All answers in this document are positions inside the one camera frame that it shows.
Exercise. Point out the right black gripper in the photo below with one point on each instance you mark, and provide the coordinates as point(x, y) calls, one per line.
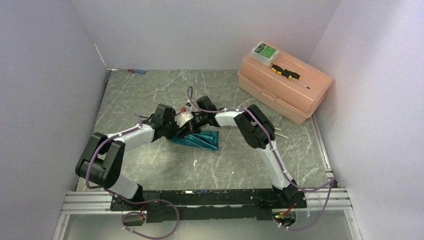
point(194, 127)

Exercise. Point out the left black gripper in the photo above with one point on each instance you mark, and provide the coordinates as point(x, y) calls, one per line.
point(177, 129)

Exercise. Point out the teal cloth napkin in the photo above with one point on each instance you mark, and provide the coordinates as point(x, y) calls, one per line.
point(207, 139)

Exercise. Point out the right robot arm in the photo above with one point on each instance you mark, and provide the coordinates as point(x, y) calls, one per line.
point(259, 133)

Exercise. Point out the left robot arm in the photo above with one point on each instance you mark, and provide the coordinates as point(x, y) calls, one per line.
point(101, 161)

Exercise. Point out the blue red screwdriver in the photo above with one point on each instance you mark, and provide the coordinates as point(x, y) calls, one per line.
point(134, 71)

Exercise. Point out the pink plastic toolbox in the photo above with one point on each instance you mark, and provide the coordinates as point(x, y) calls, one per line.
point(287, 97)

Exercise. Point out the green white small box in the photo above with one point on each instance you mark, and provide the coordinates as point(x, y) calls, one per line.
point(264, 53)

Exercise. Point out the yellow black screwdriver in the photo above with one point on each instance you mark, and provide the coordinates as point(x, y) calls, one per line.
point(288, 74)

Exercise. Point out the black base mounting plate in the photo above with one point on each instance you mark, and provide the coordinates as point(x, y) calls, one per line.
point(251, 203)

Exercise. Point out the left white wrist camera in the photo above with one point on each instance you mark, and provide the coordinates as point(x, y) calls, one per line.
point(183, 117)

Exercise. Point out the aluminium frame rail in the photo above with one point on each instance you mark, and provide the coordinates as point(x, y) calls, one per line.
point(99, 202)

